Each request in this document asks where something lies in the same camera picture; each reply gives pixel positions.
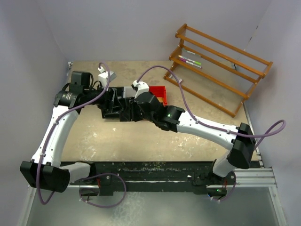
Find pink marker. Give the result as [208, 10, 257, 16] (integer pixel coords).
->
[180, 58, 202, 69]

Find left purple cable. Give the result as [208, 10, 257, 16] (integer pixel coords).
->
[36, 62, 127, 208]

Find black plastic bin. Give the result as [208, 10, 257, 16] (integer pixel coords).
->
[101, 86, 125, 120]

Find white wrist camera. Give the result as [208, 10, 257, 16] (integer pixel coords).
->
[131, 80, 149, 98]
[98, 67, 117, 87]

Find wooden tiered rack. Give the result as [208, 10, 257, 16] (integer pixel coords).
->
[169, 24, 273, 118]

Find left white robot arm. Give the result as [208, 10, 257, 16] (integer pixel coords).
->
[20, 68, 116, 193]

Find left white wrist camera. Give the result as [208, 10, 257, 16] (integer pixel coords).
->
[98, 67, 117, 87]

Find white plastic bin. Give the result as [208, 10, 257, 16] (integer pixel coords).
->
[123, 86, 136, 98]

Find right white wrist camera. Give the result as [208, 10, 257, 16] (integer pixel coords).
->
[131, 80, 149, 98]

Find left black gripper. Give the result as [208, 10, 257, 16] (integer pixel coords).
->
[83, 82, 124, 113]

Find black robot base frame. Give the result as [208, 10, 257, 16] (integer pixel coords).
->
[41, 161, 261, 197]

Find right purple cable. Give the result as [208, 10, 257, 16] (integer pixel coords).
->
[137, 65, 287, 203]

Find red plastic bin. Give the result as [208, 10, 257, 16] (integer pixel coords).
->
[149, 86, 167, 106]

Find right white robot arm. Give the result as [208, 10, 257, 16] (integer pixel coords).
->
[119, 92, 255, 184]

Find green capped marker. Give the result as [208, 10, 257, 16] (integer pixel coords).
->
[178, 55, 201, 66]

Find purple cable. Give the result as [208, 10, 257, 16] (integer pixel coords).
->
[36, 62, 127, 208]
[137, 65, 287, 203]

